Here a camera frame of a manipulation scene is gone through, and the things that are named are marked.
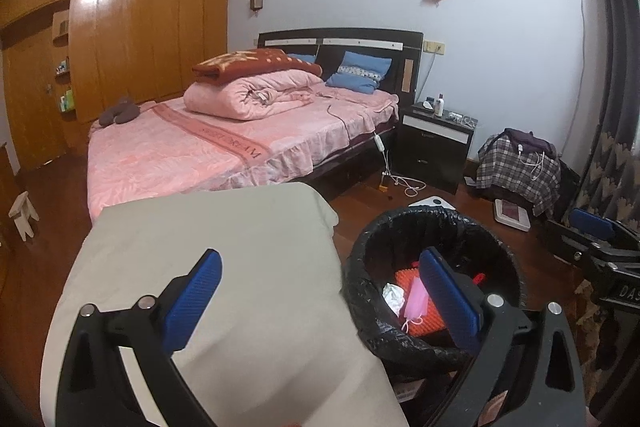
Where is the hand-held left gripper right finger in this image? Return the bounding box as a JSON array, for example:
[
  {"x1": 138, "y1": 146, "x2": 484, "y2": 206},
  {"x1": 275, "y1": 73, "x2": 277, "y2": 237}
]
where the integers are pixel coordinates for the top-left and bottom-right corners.
[{"x1": 419, "y1": 247, "x2": 587, "y2": 427}]

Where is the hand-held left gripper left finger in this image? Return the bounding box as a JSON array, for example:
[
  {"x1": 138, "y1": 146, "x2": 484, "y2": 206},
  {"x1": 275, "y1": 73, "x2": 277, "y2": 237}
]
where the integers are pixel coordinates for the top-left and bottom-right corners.
[{"x1": 55, "y1": 248, "x2": 223, "y2": 427}]

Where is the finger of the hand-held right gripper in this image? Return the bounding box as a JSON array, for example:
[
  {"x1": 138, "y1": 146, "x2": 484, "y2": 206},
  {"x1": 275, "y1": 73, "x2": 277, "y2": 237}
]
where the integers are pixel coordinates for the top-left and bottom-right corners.
[
  {"x1": 544, "y1": 220, "x2": 595, "y2": 267},
  {"x1": 571, "y1": 208, "x2": 640, "y2": 250}
]

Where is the pink face mask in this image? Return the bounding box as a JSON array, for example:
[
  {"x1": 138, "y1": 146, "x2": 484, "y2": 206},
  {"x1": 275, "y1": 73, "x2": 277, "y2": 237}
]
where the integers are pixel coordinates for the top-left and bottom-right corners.
[{"x1": 403, "y1": 277, "x2": 432, "y2": 333}]

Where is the orange foam net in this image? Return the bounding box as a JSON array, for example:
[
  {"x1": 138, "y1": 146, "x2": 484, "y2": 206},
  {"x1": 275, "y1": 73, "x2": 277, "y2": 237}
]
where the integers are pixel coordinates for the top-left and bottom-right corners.
[{"x1": 394, "y1": 268, "x2": 453, "y2": 339}]

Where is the white tissue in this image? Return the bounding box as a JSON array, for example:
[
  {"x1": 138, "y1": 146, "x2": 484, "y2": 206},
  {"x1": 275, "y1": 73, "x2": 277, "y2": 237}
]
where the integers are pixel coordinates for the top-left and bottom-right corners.
[{"x1": 382, "y1": 284, "x2": 407, "y2": 316}]

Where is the trash bin with black bag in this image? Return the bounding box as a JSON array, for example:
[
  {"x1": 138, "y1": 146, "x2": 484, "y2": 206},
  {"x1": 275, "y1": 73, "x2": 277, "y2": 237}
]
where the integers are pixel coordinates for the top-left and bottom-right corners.
[{"x1": 342, "y1": 205, "x2": 526, "y2": 378}]

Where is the white bathroom scale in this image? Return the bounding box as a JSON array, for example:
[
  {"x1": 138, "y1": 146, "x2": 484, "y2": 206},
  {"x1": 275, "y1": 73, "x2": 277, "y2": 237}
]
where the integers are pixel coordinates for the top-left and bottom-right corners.
[
  {"x1": 407, "y1": 196, "x2": 456, "y2": 210},
  {"x1": 492, "y1": 199, "x2": 531, "y2": 230}
]

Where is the beige table cloth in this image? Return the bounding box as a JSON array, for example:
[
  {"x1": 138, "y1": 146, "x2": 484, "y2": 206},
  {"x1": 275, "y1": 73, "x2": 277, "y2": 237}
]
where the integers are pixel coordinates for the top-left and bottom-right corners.
[{"x1": 40, "y1": 182, "x2": 411, "y2": 427}]

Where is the plaid cloth covered chair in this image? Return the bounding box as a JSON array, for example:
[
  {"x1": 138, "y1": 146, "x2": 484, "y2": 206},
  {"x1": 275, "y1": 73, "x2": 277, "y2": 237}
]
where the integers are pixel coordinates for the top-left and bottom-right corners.
[{"x1": 475, "y1": 129, "x2": 562, "y2": 218}]

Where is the grey patterned curtain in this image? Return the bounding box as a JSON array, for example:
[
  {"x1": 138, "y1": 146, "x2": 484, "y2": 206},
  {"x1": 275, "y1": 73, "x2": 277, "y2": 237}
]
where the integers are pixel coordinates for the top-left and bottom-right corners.
[{"x1": 585, "y1": 0, "x2": 640, "y2": 258}]

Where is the dark purple cloth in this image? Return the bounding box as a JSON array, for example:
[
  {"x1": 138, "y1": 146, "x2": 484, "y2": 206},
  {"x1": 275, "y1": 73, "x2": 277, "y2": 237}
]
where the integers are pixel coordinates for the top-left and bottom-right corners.
[{"x1": 505, "y1": 128, "x2": 558, "y2": 158}]

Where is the bed with pink bedspread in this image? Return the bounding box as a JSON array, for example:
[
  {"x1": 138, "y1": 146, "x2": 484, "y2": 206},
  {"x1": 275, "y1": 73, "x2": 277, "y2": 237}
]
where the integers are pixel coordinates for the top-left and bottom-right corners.
[{"x1": 87, "y1": 77, "x2": 401, "y2": 223}]

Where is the black and white nightstand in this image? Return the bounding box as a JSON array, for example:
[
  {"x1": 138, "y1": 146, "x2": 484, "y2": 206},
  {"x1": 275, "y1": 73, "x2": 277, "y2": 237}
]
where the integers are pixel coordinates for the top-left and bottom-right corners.
[{"x1": 390, "y1": 101, "x2": 478, "y2": 195}]

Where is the grey neck pillow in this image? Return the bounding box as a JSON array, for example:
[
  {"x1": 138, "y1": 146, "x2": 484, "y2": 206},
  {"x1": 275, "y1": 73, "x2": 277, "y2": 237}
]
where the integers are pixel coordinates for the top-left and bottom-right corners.
[{"x1": 98, "y1": 96, "x2": 141, "y2": 126}]

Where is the folded pink quilt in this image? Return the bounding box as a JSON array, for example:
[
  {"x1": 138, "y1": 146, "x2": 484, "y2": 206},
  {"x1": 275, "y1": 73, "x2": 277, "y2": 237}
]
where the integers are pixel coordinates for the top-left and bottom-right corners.
[{"x1": 183, "y1": 69, "x2": 325, "y2": 122}]

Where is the folded red-brown blanket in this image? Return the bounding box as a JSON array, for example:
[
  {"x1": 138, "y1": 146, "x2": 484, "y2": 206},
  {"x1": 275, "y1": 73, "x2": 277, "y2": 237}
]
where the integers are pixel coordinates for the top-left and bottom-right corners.
[{"x1": 192, "y1": 48, "x2": 323, "y2": 85}]

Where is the blue pillow with patterned band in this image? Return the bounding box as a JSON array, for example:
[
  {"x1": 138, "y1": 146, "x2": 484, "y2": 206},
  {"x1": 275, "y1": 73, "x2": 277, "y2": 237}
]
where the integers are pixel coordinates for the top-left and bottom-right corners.
[{"x1": 325, "y1": 52, "x2": 392, "y2": 95}]

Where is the wooden door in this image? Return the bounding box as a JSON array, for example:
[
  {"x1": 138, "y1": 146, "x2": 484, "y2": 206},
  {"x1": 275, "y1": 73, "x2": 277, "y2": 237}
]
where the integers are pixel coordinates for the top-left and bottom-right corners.
[{"x1": 0, "y1": 27, "x2": 71, "y2": 172}]

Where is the dark bed headboard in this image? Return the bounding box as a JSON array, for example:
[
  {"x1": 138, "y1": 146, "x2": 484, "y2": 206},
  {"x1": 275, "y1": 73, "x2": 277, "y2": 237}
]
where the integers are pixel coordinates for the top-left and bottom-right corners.
[{"x1": 257, "y1": 28, "x2": 425, "y2": 108}]

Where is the wooden wardrobe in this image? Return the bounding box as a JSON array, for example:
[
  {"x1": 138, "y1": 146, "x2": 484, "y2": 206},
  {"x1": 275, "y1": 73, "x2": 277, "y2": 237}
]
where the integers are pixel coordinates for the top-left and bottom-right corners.
[{"x1": 0, "y1": 0, "x2": 232, "y2": 172}]

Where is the white charger cable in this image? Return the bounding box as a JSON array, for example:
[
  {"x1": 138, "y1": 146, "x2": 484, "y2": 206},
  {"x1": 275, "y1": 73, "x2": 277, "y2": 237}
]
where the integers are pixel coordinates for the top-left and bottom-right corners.
[{"x1": 517, "y1": 144, "x2": 546, "y2": 180}]

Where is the white cable with controller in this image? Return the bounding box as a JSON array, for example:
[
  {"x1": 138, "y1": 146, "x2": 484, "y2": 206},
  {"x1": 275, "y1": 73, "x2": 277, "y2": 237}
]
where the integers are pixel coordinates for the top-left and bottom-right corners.
[{"x1": 325, "y1": 102, "x2": 426, "y2": 198}]

